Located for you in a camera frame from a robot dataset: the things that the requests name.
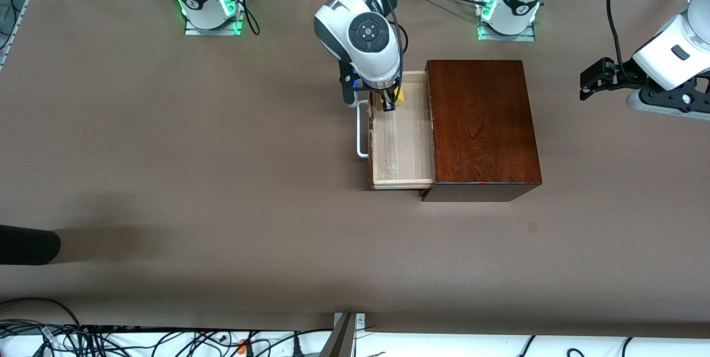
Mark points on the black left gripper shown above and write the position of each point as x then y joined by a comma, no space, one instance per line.
617,72

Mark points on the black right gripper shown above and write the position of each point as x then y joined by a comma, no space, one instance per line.
388,100

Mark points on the light wood drawer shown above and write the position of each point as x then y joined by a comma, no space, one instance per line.
402,146

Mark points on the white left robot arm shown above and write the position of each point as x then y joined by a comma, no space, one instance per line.
518,8

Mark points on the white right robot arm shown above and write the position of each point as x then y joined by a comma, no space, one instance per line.
371,35

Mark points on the dark brown wooden cabinet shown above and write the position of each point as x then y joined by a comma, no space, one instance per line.
485,124

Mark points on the black rounded object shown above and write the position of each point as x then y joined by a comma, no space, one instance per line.
28,245

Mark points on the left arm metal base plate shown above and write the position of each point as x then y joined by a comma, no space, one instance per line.
507,36

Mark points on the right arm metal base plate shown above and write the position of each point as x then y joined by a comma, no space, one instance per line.
213,31

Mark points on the metal table edge bracket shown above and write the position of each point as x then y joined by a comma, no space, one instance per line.
345,335

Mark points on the aluminium frame rail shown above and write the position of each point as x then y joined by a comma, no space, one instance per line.
22,13

